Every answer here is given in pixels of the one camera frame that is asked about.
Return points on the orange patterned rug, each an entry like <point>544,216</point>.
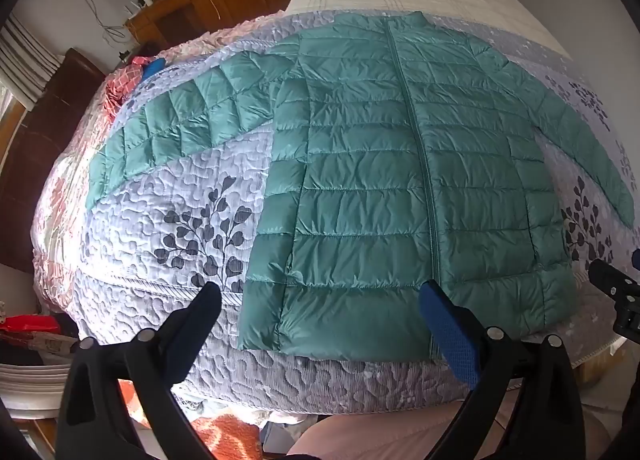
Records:
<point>225,435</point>

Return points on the white slatted blind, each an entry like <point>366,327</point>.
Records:
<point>25,59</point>

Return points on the dark wooden headboard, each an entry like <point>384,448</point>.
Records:
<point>45,139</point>

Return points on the red packet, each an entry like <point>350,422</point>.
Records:
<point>27,326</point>

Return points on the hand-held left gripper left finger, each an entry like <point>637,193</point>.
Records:
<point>200,326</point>

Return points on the stack of white basins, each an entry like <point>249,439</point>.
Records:
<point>30,385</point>

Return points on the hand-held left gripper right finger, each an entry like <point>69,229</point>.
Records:
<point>450,335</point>

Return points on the blue cloth item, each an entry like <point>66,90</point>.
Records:
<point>154,68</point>

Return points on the red checked cloth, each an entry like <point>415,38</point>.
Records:
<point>125,84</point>

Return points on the lavender leaf print quilted blanket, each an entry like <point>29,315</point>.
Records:
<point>165,190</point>

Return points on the wooden desk with clutter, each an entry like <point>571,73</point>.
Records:
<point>170,14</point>

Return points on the pink floral quilt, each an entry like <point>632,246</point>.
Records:
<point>55,200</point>

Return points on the green quilted puffer jacket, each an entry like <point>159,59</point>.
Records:
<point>375,164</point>

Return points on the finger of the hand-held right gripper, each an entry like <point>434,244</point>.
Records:
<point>611,285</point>

